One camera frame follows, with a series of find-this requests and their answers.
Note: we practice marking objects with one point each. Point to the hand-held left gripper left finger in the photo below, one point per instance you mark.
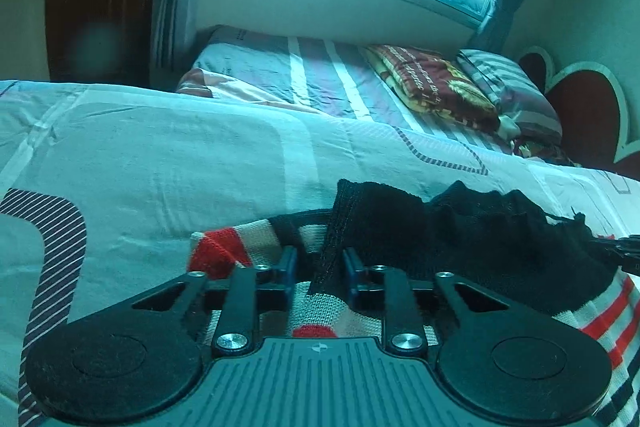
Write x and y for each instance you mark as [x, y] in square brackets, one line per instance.
[288, 277]

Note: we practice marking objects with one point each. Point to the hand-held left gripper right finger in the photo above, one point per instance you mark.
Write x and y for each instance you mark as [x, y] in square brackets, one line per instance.
[353, 277]

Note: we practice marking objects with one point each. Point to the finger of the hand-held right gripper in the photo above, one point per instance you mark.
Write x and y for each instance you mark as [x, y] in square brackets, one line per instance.
[622, 252]

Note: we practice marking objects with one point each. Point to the striped knit sweater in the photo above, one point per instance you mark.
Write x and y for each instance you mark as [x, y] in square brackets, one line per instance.
[450, 232]

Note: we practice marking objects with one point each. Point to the scalloped red headboard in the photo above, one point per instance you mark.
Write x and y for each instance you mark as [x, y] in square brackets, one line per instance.
[585, 107]

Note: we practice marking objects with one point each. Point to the bed with patterned sheet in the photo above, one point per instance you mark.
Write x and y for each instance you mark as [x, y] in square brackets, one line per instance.
[150, 167]

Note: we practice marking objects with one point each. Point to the striped pillow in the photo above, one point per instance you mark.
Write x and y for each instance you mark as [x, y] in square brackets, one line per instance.
[510, 92]

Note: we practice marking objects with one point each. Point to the bed with striped sheet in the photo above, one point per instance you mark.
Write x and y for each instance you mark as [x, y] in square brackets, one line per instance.
[320, 72]

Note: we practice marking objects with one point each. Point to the folded maroon printed blanket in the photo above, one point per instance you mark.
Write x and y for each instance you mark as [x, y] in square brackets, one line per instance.
[425, 77]

